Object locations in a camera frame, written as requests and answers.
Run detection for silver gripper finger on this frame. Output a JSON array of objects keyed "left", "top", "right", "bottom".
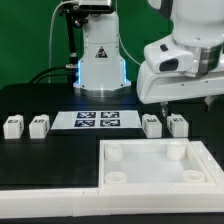
[
  {"left": 204, "top": 96, "right": 218, "bottom": 111},
  {"left": 160, "top": 102, "right": 169, "bottom": 117}
]

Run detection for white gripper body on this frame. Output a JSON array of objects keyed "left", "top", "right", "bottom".
[{"left": 136, "top": 61, "right": 224, "bottom": 104}]

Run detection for white square table top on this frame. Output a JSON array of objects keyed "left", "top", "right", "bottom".
[{"left": 99, "top": 139, "right": 218, "bottom": 195}]

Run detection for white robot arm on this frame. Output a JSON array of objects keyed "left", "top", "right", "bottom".
[{"left": 72, "top": 0, "right": 224, "bottom": 104}]

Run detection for white marker sheet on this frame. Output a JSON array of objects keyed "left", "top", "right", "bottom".
[{"left": 51, "top": 110, "right": 141, "bottom": 130}]

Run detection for white L-shaped fence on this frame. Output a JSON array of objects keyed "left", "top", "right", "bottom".
[{"left": 0, "top": 140, "right": 224, "bottom": 220}]

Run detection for black camera stand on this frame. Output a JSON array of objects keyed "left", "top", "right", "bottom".
[{"left": 58, "top": 0, "right": 88, "bottom": 64}]

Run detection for white cable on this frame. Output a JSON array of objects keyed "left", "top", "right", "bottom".
[{"left": 47, "top": 0, "right": 80, "bottom": 84}]

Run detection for black cables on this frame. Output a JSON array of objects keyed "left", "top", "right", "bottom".
[{"left": 29, "top": 65, "right": 79, "bottom": 84}]

